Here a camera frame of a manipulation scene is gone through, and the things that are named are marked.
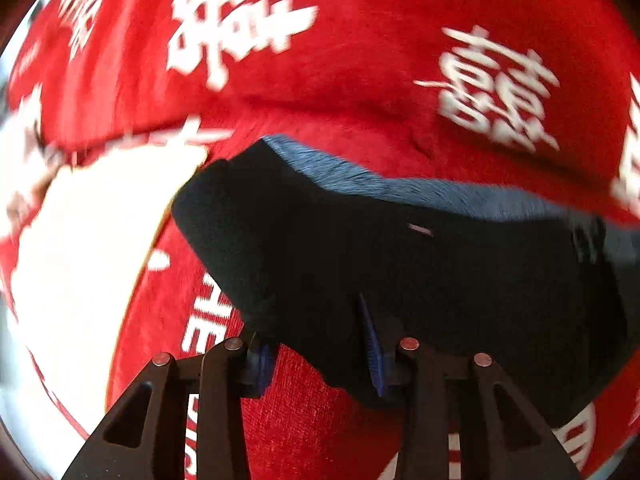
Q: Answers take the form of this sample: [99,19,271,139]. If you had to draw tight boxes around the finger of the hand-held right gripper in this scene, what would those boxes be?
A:
[572,214,608,267]

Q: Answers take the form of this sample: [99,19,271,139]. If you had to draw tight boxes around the black pants with blue trim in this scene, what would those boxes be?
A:
[170,134,637,428]

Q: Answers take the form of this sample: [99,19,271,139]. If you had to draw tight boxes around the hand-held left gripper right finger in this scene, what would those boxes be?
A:
[356,294,582,480]

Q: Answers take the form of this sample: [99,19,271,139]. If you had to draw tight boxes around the folded white cloth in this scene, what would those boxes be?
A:
[0,146,210,376]

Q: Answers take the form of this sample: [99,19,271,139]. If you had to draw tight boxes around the red blanket with white characters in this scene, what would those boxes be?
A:
[0,0,640,480]

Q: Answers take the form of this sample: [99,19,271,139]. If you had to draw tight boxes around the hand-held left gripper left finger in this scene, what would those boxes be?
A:
[62,329,280,480]

